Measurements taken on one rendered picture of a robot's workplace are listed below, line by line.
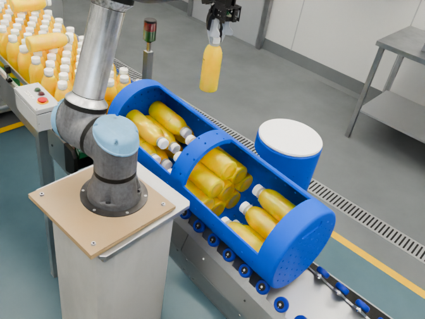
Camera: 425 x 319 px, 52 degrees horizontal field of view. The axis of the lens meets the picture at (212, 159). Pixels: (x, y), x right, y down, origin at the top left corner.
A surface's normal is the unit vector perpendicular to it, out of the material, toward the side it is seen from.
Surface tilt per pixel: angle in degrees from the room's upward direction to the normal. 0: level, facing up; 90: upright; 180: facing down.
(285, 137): 0
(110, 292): 90
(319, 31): 90
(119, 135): 7
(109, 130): 7
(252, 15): 90
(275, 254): 67
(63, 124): 72
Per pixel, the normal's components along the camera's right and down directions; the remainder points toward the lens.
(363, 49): -0.67, 0.37
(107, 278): 0.04, 0.61
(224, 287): -0.65, 0.03
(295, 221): -0.18, -0.59
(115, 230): 0.15, -0.80
